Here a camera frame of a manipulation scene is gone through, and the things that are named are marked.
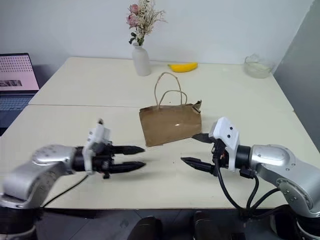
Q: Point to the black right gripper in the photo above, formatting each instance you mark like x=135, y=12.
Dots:
x=220, y=156

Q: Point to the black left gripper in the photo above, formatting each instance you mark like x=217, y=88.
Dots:
x=103, y=160

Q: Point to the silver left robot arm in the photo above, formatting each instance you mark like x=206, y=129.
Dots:
x=37, y=172

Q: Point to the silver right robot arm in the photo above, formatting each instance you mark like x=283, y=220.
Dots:
x=280, y=170

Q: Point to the brown paper bag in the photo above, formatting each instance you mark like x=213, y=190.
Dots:
x=170, y=125

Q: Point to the dark rounded shape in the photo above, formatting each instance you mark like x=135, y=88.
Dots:
x=147, y=228

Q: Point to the yellow banana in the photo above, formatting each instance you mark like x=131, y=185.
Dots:
x=183, y=67

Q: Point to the white ceramic vase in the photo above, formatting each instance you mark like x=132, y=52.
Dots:
x=141, y=61

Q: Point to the clear glass bowl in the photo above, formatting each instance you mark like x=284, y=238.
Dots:
x=257, y=67

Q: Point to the open laptop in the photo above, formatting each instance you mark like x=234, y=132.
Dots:
x=15, y=85

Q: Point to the dried flower bouquet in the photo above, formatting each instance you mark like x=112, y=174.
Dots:
x=143, y=20

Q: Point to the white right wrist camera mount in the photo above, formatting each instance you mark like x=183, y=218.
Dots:
x=226, y=140

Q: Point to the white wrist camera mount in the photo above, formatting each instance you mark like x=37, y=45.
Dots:
x=96, y=140
x=226, y=140

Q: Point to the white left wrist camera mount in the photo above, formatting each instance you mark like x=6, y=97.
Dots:
x=96, y=140

